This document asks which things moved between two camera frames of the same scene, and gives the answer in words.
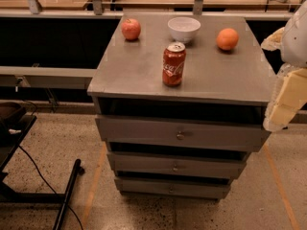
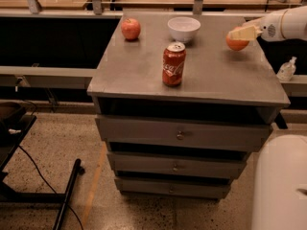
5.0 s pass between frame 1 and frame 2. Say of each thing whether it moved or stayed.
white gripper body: moved
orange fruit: moved
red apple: stayed
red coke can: stayed
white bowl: stayed
